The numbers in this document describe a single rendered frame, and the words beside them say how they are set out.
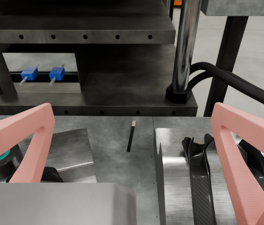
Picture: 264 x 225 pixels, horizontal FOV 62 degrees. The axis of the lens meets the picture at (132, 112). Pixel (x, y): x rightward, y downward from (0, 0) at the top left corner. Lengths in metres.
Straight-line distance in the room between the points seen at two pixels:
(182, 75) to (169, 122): 0.18
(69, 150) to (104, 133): 0.21
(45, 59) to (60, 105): 0.18
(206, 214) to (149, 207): 0.14
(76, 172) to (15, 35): 0.59
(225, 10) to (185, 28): 0.21
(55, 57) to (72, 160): 0.49
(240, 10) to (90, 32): 0.54
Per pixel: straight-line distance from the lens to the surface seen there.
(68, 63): 0.89
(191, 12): 0.76
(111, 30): 0.83
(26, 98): 0.98
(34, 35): 0.90
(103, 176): 0.60
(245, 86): 0.79
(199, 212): 0.46
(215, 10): 0.91
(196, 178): 0.46
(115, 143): 0.68
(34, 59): 0.93
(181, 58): 0.80
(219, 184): 0.47
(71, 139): 0.54
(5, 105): 0.98
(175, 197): 0.44
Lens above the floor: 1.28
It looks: 37 degrees down
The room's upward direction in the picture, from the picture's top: straight up
